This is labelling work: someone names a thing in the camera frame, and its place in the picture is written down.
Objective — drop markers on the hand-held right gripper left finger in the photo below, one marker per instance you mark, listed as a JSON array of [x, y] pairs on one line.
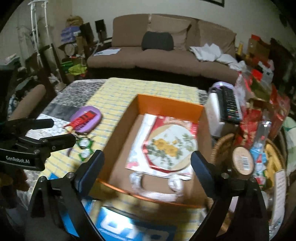
[[92, 171]]

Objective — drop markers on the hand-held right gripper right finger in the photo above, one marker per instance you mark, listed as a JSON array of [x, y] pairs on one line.
[[203, 173]]

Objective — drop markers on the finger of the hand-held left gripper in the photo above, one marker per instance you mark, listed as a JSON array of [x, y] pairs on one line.
[[57, 141], [30, 125]]

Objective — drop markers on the red grater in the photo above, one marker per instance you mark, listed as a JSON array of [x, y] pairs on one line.
[[81, 120]]

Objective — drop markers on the orange cardboard box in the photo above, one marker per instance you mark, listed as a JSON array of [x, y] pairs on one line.
[[120, 148]]

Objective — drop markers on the round floral plate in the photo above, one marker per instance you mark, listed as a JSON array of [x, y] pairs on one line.
[[171, 148]]

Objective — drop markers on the purple plate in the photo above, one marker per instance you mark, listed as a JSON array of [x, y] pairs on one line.
[[94, 120]]

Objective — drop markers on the red cartoon gift bag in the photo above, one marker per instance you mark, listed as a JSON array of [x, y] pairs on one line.
[[161, 122]]

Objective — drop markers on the green packet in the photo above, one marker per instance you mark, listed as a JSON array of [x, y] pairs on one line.
[[85, 142], [85, 154]]

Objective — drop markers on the brown chair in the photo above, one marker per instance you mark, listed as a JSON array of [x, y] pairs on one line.
[[27, 102]]

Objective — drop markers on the wicker basket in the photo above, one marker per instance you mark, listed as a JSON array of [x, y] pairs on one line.
[[222, 143]]

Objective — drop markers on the round wooden lid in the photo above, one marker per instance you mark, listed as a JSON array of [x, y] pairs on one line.
[[242, 162]]

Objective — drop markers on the white box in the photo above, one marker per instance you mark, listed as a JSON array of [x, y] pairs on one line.
[[214, 111]]

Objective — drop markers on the red snack packaging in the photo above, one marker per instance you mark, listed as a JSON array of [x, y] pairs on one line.
[[252, 127]]

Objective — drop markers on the green cloth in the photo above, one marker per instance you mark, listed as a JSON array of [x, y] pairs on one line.
[[76, 69]]

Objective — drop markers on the black remote control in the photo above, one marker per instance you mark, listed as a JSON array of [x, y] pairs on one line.
[[231, 106]]

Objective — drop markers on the blue printed box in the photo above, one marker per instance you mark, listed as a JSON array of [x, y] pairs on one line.
[[138, 229]]

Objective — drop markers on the white card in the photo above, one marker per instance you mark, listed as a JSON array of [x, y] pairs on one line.
[[279, 192]]

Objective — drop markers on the yellow checkered tablecloth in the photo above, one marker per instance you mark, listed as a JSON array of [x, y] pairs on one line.
[[120, 92]]

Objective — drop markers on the round white clock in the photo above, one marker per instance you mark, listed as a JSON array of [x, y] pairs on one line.
[[69, 49]]

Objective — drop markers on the white pole stand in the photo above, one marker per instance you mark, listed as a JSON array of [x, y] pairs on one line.
[[34, 27]]

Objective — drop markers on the purple blue fabric pile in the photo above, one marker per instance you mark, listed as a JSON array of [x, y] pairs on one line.
[[69, 34]]

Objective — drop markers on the white paper sheet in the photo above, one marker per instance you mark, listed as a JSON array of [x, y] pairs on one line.
[[106, 52]]

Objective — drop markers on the large black panel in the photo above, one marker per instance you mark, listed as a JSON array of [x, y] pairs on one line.
[[86, 30]]

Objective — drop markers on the yellow stuffed item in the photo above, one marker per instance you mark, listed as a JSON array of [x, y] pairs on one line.
[[75, 21]]

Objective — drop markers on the brown sofa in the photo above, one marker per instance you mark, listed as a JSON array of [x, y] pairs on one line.
[[161, 60]]

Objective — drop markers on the small black panel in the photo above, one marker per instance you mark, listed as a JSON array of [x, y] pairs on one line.
[[100, 26]]

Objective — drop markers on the pile of white clothes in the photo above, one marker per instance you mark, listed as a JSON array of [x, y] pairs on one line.
[[208, 52]]

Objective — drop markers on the black cushion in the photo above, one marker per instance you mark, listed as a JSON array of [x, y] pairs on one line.
[[157, 41]]

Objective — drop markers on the brown pillow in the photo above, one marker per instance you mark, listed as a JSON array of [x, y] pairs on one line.
[[166, 24]]

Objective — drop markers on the dark picture frame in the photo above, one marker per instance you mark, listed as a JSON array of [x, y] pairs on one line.
[[214, 2]]

